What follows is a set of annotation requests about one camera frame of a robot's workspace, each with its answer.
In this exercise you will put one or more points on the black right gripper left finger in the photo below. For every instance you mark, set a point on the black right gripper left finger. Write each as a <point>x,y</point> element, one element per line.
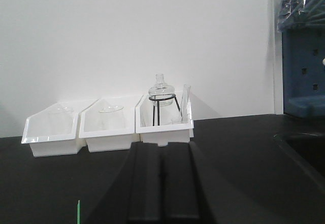
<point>135,194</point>

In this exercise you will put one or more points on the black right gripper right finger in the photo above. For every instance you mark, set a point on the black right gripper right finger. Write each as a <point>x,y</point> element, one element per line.
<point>194,191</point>

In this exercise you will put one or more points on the green plastic spoon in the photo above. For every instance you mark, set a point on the green plastic spoon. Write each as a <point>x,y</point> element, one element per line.
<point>78,212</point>

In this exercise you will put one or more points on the middle white plastic bin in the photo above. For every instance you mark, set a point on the middle white plastic bin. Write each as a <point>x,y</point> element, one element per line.
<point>106,140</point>

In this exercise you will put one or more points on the white plastic bin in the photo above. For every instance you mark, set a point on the white plastic bin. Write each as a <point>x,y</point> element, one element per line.
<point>37,132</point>
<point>106,140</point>
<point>170,128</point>

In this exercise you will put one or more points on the right white plastic bin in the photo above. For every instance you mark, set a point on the right white plastic bin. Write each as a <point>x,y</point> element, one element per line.
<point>170,128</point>

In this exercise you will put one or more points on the glass flask in middle bin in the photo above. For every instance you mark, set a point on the glass flask in middle bin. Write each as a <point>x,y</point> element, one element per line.
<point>112,117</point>

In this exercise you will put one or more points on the left white plastic bin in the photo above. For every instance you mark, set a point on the left white plastic bin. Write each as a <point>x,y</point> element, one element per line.
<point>37,132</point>

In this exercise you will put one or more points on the glass beaker in left bin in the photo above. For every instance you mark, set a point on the glass beaker in left bin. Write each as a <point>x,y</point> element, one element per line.
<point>61,120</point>

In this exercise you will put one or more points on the glass test tube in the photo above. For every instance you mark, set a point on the glass test tube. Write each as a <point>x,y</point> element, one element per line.
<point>183,109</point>

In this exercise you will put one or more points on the round glass flask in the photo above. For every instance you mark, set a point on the round glass flask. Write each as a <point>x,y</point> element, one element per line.
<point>161,90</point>

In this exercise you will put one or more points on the black lab sink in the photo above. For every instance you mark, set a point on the black lab sink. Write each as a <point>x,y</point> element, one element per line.
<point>306,150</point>

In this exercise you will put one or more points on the blue pegboard rack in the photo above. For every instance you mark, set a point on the blue pegboard rack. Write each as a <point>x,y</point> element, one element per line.
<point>303,72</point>

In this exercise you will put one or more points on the plastic wrapped blue bundle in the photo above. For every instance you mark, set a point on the plastic wrapped blue bundle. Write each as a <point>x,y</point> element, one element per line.
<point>300,14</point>

